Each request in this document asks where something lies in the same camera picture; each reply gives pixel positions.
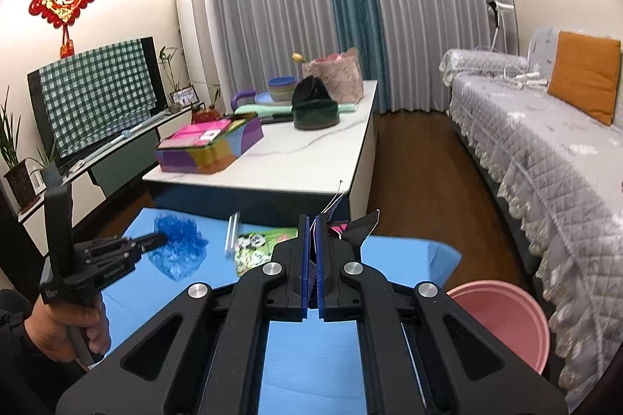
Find pink plastic basin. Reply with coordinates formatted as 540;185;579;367
446;280;551;375

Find clear plastic straws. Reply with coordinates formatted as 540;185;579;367
224;211;241;257

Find pink paper sheet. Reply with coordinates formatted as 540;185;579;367
159;122;234;149

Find orange cushion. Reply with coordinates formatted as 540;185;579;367
547;31;623;127

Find stack of plastic bowls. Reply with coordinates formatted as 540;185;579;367
267;75;298;102

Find small photo frame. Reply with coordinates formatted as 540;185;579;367
167;86;198;107

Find black television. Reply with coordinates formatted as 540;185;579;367
26;36;167;169

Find white tower air conditioner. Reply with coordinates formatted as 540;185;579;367
174;0;223;105

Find white rod with blue ball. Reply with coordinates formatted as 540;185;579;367
62;115;189;175

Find green pot with black lid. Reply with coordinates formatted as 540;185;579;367
291;75;338;132

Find pink quilted bag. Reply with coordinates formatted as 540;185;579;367
301;47;365;105

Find small grey potted plant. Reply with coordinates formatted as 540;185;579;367
28;141;65;190

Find television cabinet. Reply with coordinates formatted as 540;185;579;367
16;100;231;222

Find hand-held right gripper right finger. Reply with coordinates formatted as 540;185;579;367
316;215;569;415

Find person's left hand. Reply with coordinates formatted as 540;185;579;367
28;299;112;365

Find blue table mat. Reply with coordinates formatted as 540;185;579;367
99;206;463;415

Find person's left forearm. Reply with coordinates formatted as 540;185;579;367
0;287;52;401

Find white marble coffee table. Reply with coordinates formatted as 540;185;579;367
142;79;380;227

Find light green cloth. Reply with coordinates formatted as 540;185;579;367
234;100;356;117

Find white charger cables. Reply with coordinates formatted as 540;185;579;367
491;63;549;91

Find white floor lamp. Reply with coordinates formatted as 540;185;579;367
486;0;516;54

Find tall bamboo plant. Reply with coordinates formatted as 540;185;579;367
158;46;184;105

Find colourful tin box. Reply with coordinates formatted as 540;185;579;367
155;112;265;174

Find dark red printed packet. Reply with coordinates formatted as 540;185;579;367
308;178;381;300

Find purple handled container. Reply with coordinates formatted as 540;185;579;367
231;89;257;112

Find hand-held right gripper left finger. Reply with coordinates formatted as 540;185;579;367
56;215;310;415

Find red potted decoration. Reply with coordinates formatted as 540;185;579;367
191;88;223;124

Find sofa with grey quilted cover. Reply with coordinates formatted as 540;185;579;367
439;25;623;402

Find blue plastic cover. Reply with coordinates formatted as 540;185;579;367
148;210;208;282

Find green panda print packet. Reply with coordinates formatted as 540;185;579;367
233;227;299;276

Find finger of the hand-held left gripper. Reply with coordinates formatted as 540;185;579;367
84;232;169;252
84;248;148;266

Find green checked cloth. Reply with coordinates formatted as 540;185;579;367
38;37;158;159

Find teal curtain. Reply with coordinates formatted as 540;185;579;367
313;0;391;115

